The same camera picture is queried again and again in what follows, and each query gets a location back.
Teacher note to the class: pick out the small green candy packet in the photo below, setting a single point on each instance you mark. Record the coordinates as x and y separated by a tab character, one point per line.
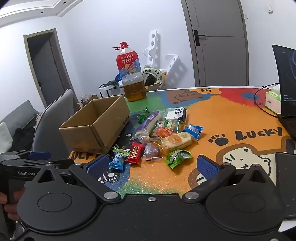
141	117

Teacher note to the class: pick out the green transparent snack packet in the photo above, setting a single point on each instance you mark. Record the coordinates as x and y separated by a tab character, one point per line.
175	126

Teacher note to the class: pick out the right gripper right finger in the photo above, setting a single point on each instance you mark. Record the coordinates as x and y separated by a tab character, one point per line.
216	177

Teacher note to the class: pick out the purple long snack packet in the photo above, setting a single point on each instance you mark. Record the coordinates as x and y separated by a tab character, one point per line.
146	127

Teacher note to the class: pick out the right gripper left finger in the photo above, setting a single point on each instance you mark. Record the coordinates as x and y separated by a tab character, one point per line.
87	174

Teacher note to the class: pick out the grey sofa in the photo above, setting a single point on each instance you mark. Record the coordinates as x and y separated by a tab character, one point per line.
21	124

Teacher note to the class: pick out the cardboard box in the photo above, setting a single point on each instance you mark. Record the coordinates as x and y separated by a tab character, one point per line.
96	126

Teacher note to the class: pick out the blue candy packet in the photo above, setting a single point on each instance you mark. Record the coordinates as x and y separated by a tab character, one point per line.
120	156

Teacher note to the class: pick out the clear purple snack packet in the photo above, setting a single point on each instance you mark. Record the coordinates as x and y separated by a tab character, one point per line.
151	153

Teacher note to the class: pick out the dark grey left door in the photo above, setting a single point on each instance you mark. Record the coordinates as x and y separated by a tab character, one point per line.
47	65

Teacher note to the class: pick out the tissue box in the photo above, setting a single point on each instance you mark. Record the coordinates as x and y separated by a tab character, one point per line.
273	100

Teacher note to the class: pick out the white perforated rack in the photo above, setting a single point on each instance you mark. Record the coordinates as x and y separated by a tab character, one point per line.
153	54

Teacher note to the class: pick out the grey door with handle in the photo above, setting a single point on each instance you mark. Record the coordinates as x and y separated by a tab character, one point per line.
218	42

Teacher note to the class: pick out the yellow biscuit packet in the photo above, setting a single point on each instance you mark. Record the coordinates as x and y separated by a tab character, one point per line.
174	142

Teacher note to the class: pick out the black shoe rack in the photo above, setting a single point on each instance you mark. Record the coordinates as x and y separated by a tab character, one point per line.
111	88

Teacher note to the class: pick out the large iced tea bottle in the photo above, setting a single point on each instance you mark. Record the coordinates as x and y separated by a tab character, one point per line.
130	71

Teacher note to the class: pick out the white pillow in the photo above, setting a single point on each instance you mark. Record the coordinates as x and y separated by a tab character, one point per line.
6	140

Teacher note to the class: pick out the blue wafer packet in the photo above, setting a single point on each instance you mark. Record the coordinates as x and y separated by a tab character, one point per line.
194	131

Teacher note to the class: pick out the laptop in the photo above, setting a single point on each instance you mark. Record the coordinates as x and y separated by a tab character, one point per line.
286	68

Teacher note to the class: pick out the grey chair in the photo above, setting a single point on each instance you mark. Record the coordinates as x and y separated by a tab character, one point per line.
47	137

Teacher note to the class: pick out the red snack packet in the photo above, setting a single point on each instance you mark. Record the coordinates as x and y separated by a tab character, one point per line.
135	153

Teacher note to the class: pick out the black white snack packet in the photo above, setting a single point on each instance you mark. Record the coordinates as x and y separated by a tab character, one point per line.
172	114

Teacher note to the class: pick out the orange snack packet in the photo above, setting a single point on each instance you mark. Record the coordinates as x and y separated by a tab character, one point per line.
163	132

